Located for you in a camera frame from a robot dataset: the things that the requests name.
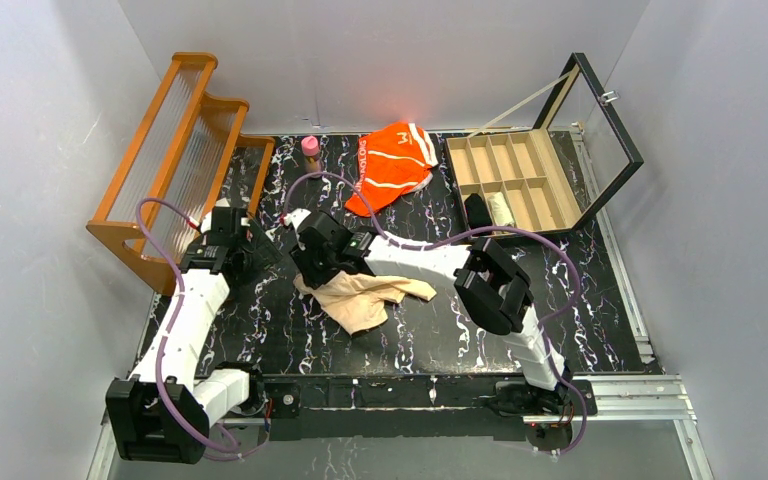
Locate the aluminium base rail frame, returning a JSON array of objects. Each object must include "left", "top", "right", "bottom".
[{"left": 89, "top": 129, "right": 717, "bottom": 480}]

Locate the pink capped bottle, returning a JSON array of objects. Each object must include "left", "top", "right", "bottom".
[{"left": 300, "top": 135, "right": 322, "bottom": 173}]

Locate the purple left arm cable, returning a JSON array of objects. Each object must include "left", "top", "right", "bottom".
[{"left": 135, "top": 197, "right": 253, "bottom": 463}]

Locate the black compartment storage box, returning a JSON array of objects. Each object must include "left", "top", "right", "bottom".
[{"left": 446, "top": 52, "right": 644, "bottom": 235}]

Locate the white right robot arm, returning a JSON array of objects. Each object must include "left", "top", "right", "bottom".
[{"left": 282, "top": 209, "right": 564, "bottom": 391}]

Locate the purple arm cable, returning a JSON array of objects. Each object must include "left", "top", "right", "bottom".
[
  {"left": 281, "top": 170, "right": 591, "bottom": 458},
  {"left": 135, "top": 197, "right": 253, "bottom": 463}
]

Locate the rolled black underwear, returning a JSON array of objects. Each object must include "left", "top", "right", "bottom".
[{"left": 463, "top": 193, "right": 493, "bottom": 229}]

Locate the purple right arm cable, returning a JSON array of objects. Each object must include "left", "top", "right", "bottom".
[{"left": 281, "top": 170, "right": 591, "bottom": 458}]

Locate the orange wooden shelf rack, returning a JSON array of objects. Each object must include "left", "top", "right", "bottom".
[{"left": 86, "top": 52, "right": 276, "bottom": 295}]

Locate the orange boxer underwear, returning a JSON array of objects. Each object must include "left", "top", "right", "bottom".
[{"left": 345, "top": 122, "right": 439, "bottom": 217}]

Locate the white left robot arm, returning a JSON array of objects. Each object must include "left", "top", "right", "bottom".
[{"left": 105, "top": 206, "right": 280, "bottom": 464}]

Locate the rolled cream underwear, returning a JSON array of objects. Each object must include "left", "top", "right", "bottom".
[{"left": 485, "top": 192, "right": 515, "bottom": 227}]

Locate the beige boxer underwear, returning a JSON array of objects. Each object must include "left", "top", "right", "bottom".
[{"left": 293, "top": 272, "right": 437, "bottom": 335}]

